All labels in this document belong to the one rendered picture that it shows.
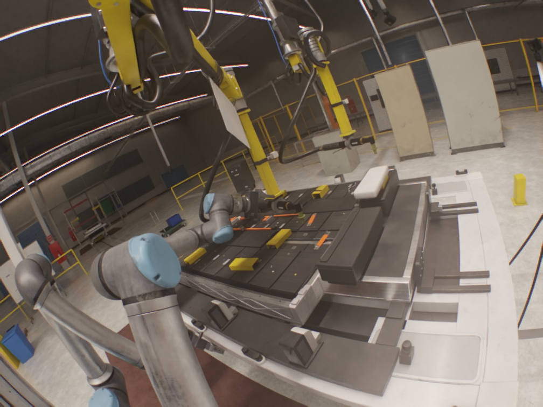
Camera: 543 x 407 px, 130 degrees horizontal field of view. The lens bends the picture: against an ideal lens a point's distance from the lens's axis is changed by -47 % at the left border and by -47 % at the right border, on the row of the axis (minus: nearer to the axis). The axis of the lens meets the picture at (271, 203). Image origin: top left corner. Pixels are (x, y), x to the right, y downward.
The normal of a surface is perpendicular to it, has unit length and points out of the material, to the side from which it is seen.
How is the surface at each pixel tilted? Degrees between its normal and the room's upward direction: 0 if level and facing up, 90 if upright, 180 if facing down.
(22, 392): 90
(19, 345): 93
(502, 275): 0
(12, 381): 90
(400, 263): 0
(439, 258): 0
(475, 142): 91
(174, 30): 139
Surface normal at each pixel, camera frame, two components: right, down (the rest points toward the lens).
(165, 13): 0.22, 0.80
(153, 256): 0.88, -0.48
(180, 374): 0.58, -0.41
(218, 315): 0.73, -0.09
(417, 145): -0.57, 0.47
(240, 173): -0.15, 0.37
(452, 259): -0.38, -0.88
